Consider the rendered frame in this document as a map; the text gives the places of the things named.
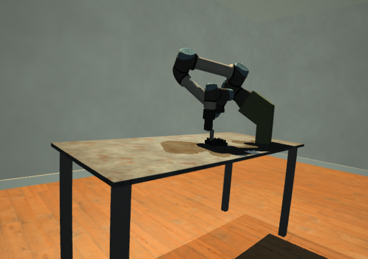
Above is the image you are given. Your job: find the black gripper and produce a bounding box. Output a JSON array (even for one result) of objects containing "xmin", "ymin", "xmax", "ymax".
[{"xmin": 203, "ymin": 101, "xmax": 224, "ymax": 141}]

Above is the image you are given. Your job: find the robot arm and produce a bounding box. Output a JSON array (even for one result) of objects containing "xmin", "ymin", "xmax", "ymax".
[{"xmin": 172, "ymin": 48, "xmax": 251, "ymax": 109}]

